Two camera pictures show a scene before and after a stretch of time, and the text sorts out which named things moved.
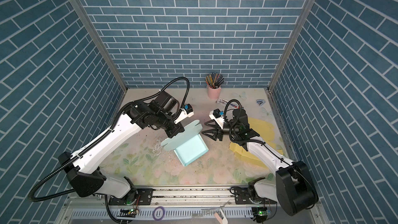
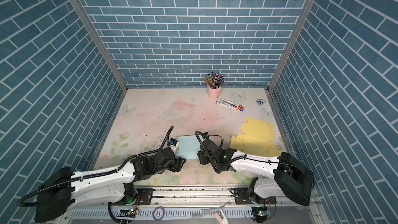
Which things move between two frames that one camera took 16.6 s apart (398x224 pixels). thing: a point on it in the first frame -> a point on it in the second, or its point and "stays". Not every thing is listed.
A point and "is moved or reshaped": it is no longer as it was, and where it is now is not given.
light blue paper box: x=188 y=145 is moved or reshaped
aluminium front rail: x=197 y=205 stays
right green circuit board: x=260 y=213 stays
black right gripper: x=217 y=132 -> x=201 y=157
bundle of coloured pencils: x=214 y=80 stays
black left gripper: x=178 y=128 -> x=179 y=163
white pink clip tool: x=219 y=214 stays
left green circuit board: x=129 y=213 stays
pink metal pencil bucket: x=213 y=93 stays
